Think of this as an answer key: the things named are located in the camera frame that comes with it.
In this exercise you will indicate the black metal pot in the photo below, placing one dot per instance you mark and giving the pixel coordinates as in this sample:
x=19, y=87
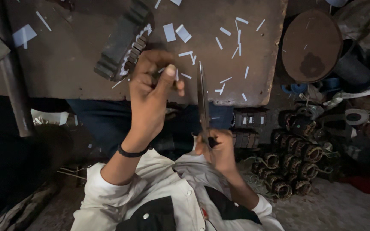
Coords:
x=353, y=67

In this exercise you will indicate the person's right hand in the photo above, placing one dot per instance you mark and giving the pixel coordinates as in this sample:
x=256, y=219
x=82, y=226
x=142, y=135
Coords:
x=222, y=154

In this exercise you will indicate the dark blue trousers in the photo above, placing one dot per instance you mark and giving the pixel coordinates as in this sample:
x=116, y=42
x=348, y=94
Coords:
x=108, y=122

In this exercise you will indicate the heap of copper-wound stators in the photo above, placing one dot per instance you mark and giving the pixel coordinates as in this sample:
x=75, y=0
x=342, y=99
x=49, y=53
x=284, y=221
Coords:
x=295, y=160

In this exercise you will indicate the red cloth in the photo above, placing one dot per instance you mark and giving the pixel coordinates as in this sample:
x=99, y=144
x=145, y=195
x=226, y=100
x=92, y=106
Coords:
x=366, y=184

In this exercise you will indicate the white rectangular paper piece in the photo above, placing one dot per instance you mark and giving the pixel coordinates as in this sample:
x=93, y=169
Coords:
x=183, y=33
x=169, y=32

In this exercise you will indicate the person's right fingers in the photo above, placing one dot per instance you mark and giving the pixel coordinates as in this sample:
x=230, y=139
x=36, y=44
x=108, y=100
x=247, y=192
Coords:
x=218, y=136

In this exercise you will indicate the black wristband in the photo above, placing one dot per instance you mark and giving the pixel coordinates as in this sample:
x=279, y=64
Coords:
x=132, y=153

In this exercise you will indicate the person's left hand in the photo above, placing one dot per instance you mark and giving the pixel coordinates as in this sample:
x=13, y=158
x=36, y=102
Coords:
x=148, y=106

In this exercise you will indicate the grey metal pipe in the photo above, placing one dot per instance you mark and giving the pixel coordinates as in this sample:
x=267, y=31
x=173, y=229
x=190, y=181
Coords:
x=11, y=77

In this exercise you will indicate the scattered white paper strips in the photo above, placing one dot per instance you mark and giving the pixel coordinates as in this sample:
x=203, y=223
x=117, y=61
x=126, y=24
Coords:
x=236, y=38

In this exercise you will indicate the white tape roll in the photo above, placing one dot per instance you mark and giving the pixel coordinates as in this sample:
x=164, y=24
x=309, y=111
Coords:
x=357, y=116

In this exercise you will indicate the large white paper piece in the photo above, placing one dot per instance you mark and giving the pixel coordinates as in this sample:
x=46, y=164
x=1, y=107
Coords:
x=24, y=35

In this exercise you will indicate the steel scissors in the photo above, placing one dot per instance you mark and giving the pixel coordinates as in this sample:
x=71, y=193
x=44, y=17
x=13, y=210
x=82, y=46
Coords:
x=203, y=102

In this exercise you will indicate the round rusty metal plate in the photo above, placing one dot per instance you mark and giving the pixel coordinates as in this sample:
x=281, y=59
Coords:
x=312, y=45

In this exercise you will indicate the small white paper strip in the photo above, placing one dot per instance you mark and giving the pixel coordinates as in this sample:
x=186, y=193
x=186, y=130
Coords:
x=176, y=75

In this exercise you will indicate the white shirt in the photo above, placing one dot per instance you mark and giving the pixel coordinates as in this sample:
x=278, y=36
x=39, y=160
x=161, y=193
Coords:
x=178, y=199

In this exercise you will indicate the dark motor stator core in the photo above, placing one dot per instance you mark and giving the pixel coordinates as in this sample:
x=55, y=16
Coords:
x=122, y=45

